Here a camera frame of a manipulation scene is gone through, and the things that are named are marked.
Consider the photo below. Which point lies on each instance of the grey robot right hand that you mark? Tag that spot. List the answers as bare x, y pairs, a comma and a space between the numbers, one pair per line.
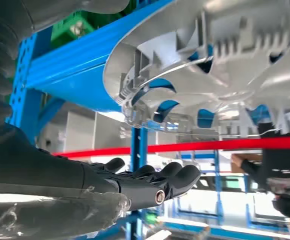
47, 185

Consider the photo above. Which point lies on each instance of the blue metal shelf rack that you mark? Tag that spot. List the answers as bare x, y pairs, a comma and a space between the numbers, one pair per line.
72, 66

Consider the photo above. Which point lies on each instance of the white desk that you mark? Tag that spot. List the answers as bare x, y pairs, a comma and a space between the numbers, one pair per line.
80, 132

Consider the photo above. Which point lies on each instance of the green plastic crate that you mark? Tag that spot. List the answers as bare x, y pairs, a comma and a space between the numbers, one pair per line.
67, 30

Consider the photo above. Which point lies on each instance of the red barrier belt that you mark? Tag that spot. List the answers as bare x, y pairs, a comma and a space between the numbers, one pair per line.
210, 145

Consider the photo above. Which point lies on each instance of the person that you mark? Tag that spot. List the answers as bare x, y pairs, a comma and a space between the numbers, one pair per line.
280, 162

